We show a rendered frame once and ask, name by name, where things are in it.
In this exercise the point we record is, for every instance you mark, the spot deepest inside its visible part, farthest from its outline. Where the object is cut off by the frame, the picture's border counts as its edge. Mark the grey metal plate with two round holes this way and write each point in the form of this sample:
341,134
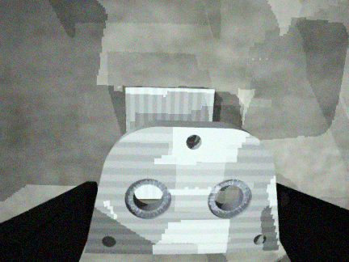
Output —
189,171

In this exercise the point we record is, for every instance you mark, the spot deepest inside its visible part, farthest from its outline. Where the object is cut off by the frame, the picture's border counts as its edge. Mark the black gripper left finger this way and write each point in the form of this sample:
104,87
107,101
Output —
54,231

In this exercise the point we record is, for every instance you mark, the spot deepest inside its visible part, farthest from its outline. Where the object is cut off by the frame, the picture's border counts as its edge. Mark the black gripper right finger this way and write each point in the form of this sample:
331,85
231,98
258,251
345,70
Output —
311,230

